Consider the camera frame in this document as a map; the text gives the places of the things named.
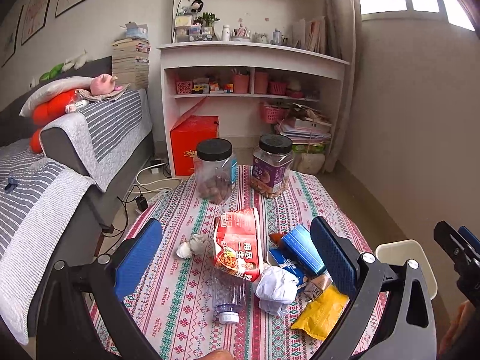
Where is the dark blue cardboard box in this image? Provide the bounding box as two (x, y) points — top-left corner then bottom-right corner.
(281, 224), (326, 277)

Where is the yellow snack wrapper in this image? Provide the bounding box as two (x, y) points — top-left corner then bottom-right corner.
(290, 285), (349, 341)

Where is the small blue packet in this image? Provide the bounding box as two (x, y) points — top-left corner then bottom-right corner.
(267, 248), (308, 292)

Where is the clear plastic bottle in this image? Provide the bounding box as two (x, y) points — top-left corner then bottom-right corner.
(211, 268), (246, 325)

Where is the red instant noodle cup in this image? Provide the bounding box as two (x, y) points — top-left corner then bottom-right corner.
(212, 207), (264, 283)

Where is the light blue milk carton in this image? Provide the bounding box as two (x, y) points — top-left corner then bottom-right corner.
(304, 271), (333, 301)

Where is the white trash bin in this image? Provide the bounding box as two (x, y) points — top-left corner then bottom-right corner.
(375, 239), (439, 300)

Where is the person's left hand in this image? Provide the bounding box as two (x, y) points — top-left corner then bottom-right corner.
(198, 349), (233, 360)

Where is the white power strip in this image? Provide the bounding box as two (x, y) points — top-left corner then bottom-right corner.
(141, 188), (172, 208)

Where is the patterned striped tablecloth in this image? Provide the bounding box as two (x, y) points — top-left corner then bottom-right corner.
(89, 164), (389, 360)

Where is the clear jar purple label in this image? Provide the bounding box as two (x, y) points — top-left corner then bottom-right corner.
(250, 134), (294, 198)

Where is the clear jar blue label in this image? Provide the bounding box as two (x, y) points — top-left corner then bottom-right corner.
(193, 138), (237, 205)

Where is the grey sofa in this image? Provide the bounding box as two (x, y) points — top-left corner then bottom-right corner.
(0, 56), (155, 338)

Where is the red gift box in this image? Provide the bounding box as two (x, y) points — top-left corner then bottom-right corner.
(170, 97), (219, 176)

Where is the pile of papers on floor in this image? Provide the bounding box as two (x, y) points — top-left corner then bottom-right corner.
(274, 103), (333, 145)

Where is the pink plastic basket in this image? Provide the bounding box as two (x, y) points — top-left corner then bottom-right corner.
(259, 102), (289, 125)

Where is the orange cushion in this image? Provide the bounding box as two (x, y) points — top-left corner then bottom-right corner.
(30, 88), (77, 154)

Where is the pink plush toy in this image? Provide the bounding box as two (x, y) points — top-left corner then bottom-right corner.
(89, 73), (124, 96)

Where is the white pillow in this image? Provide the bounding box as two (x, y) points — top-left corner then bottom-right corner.
(19, 76), (93, 117)

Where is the stack of books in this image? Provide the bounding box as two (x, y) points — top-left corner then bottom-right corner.
(112, 37), (151, 89)

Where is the white bookshelf unit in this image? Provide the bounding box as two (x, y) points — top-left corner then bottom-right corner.
(159, 0), (353, 172)

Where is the beige curtain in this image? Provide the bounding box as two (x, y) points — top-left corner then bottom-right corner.
(320, 0), (363, 174)

